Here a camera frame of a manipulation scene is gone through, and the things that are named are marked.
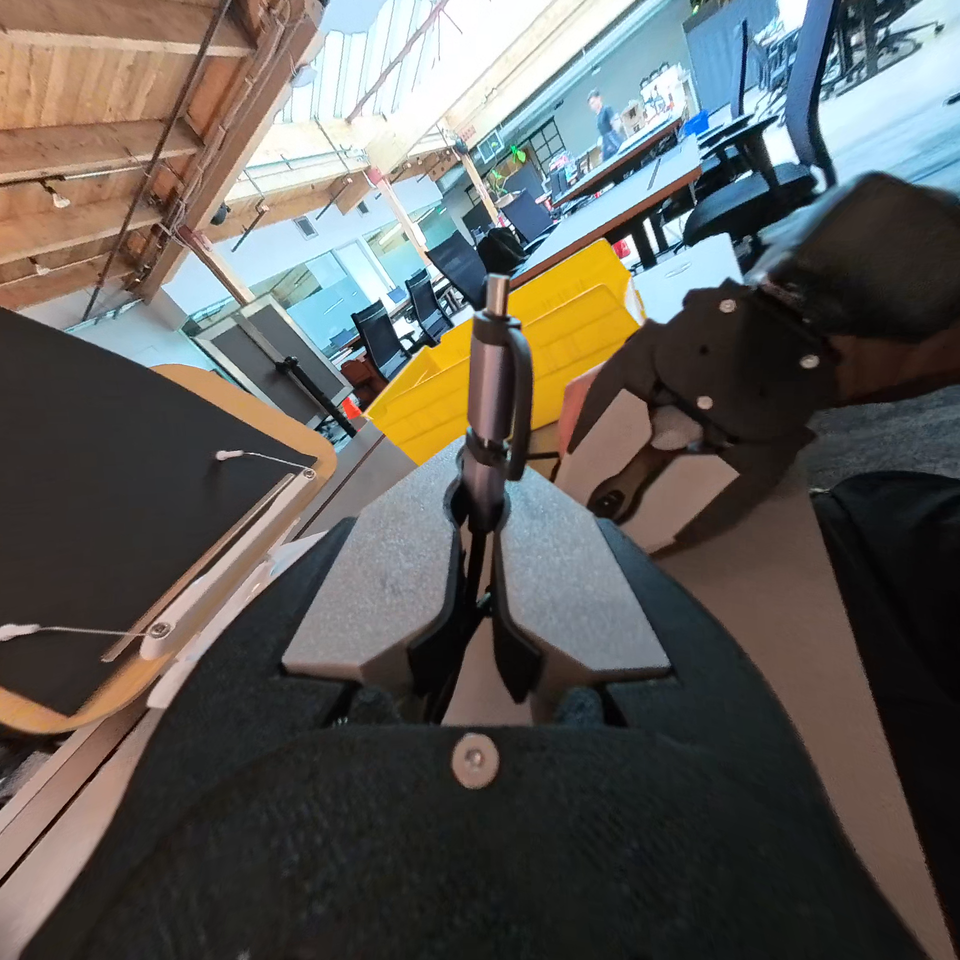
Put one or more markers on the person's right forearm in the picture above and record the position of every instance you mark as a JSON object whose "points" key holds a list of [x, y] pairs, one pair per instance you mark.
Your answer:
{"points": [[907, 364]]}

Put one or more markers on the black cloth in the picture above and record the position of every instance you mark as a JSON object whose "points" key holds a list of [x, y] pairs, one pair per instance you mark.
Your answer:
{"points": [[892, 637]]}

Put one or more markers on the person's right hand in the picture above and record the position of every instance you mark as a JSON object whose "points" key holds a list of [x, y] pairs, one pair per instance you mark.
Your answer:
{"points": [[576, 409]]}

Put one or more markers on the black backpack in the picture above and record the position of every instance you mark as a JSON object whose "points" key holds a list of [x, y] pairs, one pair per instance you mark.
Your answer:
{"points": [[501, 250]]}

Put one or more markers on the long office table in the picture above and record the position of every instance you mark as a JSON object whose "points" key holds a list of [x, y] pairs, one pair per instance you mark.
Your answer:
{"points": [[637, 180]]}

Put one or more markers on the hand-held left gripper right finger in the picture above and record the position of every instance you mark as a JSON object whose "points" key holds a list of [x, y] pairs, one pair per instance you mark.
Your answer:
{"points": [[570, 585]]}

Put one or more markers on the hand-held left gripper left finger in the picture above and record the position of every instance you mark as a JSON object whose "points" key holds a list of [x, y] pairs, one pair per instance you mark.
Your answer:
{"points": [[375, 570]]}

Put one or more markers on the tall black office chair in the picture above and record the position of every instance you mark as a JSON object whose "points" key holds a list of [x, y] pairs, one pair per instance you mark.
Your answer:
{"points": [[806, 97]]}

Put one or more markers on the grey partition panel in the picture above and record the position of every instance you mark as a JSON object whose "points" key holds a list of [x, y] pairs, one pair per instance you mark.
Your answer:
{"points": [[255, 352]]}

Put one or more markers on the yellow plastic bin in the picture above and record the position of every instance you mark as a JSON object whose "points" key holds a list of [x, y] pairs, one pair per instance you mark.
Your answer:
{"points": [[570, 330]]}

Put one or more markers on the black mesh office chair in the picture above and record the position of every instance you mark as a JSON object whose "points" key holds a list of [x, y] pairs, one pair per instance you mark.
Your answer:
{"points": [[459, 266], [379, 337], [426, 307]]}

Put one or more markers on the black board with wooden rim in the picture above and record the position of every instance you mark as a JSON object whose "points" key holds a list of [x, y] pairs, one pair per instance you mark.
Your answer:
{"points": [[112, 465]]}

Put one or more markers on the green potted plant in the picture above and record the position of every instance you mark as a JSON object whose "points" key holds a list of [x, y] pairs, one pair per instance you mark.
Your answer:
{"points": [[501, 176]]}

